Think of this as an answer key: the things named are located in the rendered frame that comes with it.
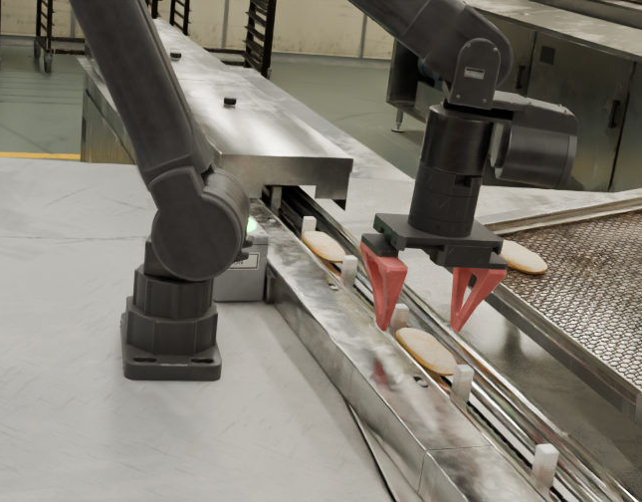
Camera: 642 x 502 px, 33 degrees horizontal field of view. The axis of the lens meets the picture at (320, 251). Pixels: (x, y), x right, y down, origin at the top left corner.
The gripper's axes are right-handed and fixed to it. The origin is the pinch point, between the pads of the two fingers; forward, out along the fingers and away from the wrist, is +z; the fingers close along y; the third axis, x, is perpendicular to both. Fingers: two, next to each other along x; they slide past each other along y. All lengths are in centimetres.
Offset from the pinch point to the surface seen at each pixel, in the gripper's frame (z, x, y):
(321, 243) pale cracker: 2.5, 27.8, 0.4
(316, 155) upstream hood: -3.4, 45.2, 4.7
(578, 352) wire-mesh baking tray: -1.7, -10.1, 10.3
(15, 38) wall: 93, 698, 21
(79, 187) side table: 8, 63, -22
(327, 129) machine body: 7, 106, 30
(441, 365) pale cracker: 2.3, -4.5, 0.5
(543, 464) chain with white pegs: 1.8, -22.3, 0.5
